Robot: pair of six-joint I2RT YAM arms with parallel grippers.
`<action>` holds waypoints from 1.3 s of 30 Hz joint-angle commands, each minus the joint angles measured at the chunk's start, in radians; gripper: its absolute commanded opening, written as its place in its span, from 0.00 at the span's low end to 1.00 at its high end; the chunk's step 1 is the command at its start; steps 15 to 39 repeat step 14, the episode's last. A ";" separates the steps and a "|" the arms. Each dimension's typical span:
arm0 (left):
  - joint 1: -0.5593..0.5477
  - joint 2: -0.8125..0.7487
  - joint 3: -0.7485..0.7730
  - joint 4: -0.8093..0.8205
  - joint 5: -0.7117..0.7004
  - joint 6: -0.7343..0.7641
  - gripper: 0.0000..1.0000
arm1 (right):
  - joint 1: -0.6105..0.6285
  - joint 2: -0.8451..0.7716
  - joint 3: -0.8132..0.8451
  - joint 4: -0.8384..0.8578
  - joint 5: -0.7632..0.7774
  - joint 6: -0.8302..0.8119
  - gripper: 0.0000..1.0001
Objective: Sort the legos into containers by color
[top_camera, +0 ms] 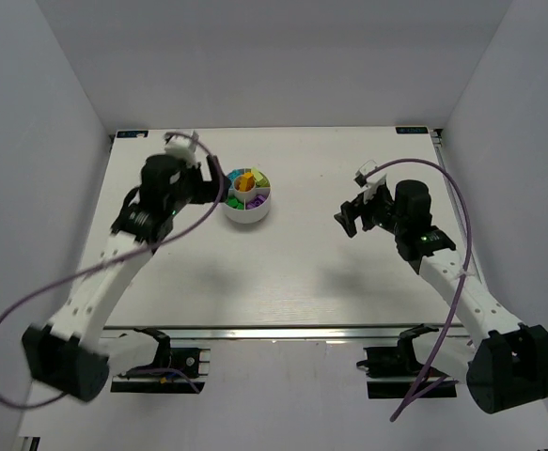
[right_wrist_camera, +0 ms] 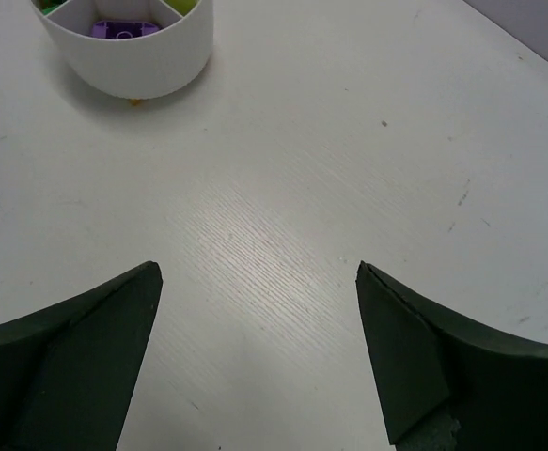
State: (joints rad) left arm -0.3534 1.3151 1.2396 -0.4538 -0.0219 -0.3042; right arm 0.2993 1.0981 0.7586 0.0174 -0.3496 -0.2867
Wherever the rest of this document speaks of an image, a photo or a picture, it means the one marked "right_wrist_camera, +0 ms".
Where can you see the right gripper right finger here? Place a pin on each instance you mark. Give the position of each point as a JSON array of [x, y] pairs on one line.
[[448, 382]]

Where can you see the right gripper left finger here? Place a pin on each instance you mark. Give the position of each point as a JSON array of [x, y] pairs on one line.
[[68, 371]]

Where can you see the purple curved lego brick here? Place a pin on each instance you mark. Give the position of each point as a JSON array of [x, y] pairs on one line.
[[118, 30]]

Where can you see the green curved lego brick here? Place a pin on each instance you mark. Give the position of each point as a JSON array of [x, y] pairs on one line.
[[47, 6]]

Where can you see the pale lime lego brick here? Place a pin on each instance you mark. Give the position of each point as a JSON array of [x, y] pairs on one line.
[[183, 7]]

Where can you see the white round divided container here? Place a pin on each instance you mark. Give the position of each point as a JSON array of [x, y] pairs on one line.
[[136, 69]]

